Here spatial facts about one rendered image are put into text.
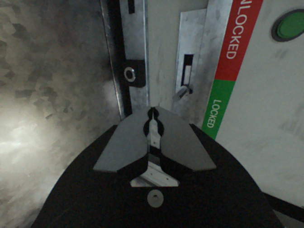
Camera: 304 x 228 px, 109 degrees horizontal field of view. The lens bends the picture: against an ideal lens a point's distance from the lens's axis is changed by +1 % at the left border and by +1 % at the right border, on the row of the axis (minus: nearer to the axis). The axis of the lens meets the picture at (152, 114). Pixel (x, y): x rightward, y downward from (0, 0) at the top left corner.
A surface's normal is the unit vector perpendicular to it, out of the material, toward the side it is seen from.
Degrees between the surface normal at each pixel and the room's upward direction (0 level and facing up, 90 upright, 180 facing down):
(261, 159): 90
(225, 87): 90
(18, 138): 0
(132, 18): 90
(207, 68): 90
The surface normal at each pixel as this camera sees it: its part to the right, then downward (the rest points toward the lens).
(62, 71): 0.87, 0.24
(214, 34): -0.50, 0.44
